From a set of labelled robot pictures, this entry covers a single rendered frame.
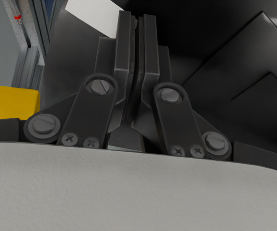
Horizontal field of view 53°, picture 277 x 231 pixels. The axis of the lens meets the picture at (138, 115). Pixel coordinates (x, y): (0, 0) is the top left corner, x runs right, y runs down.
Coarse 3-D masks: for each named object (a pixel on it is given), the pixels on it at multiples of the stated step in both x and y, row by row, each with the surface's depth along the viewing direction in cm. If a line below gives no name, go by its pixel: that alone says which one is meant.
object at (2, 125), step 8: (0, 120) 8; (8, 120) 9; (16, 120) 9; (24, 120) 9; (0, 128) 8; (8, 128) 8; (16, 128) 8; (0, 136) 8; (8, 136) 8; (16, 136) 8; (24, 136) 8
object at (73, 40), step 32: (64, 0) 13; (128, 0) 12; (160, 0) 12; (192, 0) 11; (224, 0) 11; (256, 0) 11; (64, 32) 14; (96, 32) 13; (160, 32) 13; (192, 32) 12; (224, 32) 12; (256, 32) 12; (64, 64) 15; (192, 64) 14; (224, 64) 13; (256, 64) 13; (64, 96) 17; (192, 96) 15; (224, 96) 14; (256, 96) 14; (128, 128) 19; (224, 128) 17; (256, 128) 16
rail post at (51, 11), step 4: (48, 0) 62; (52, 0) 62; (56, 0) 65; (48, 4) 62; (52, 4) 62; (56, 4) 66; (48, 8) 61; (52, 8) 62; (56, 8) 66; (48, 12) 61; (52, 12) 62; (48, 16) 61; (52, 16) 64; (48, 20) 60; (52, 20) 63; (52, 24) 64; (52, 28) 64
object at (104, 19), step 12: (72, 0) 13; (84, 0) 12; (96, 0) 12; (108, 0) 12; (72, 12) 13; (84, 12) 13; (96, 12) 13; (108, 12) 13; (96, 24) 13; (108, 24) 13; (108, 36) 13
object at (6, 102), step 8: (0, 88) 43; (8, 88) 43; (16, 88) 43; (24, 88) 44; (0, 96) 42; (8, 96) 43; (16, 96) 43; (24, 96) 43; (32, 96) 43; (0, 104) 42; (8, 104) 42; (16, 104) 42; (24, 104) 43; (32, 104) 43; (0, 112) 42; (8, 112) 42; (16, 112) 42; (24, 112) 42; (32, 112) 42
